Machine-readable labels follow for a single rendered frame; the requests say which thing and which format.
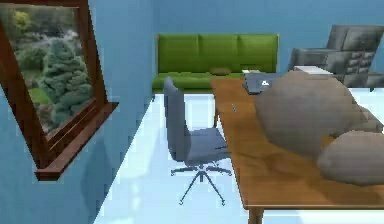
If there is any grey laptop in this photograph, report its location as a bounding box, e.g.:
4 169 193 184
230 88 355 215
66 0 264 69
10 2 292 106
242 72 283 96

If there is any brown wooden table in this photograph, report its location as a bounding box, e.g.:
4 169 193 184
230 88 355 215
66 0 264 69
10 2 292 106
209 77 384 224

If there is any green sofa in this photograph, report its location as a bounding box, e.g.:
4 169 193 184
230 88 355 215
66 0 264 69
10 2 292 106
151 33 280 94

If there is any grey armchair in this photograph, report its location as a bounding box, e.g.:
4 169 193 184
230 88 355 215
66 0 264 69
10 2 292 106
287 24 384 90

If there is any brown framed window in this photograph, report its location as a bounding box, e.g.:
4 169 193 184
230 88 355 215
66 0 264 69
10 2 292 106
0 0 120 182

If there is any blue-grey office chair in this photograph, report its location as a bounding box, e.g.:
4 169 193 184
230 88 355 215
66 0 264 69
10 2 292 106
162 76 233 207

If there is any olive round cushion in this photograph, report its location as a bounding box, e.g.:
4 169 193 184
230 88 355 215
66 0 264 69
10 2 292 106
209 67 232 76

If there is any white flat box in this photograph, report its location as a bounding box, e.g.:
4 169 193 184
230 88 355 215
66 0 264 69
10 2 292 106
293 65 334 76

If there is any small grey-brown rounded vase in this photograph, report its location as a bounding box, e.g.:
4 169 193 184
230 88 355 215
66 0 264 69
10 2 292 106
316 130 384 187

